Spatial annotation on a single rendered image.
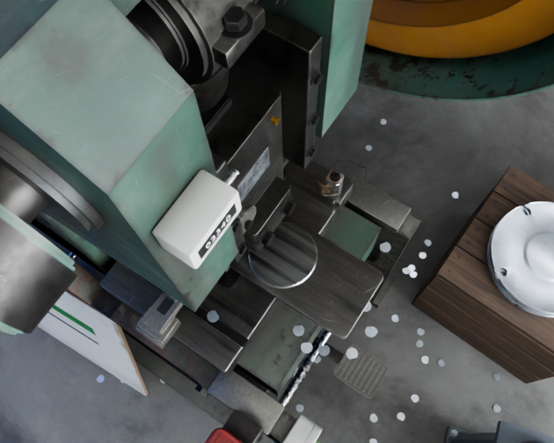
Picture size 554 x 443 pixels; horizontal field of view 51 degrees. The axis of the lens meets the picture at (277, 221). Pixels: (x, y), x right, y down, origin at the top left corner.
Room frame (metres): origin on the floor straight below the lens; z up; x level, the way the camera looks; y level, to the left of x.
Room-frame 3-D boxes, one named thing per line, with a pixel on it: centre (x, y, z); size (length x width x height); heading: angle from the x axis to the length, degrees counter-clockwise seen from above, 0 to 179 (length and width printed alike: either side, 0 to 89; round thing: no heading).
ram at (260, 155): (0.37, 0.06, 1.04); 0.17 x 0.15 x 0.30; 53
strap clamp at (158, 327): (0.26, 0.20, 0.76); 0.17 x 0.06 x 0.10; 143
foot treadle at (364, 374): (0.31, -0.01, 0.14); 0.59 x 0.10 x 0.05; 53
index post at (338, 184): (0.46, -0.11, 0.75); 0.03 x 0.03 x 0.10; 53
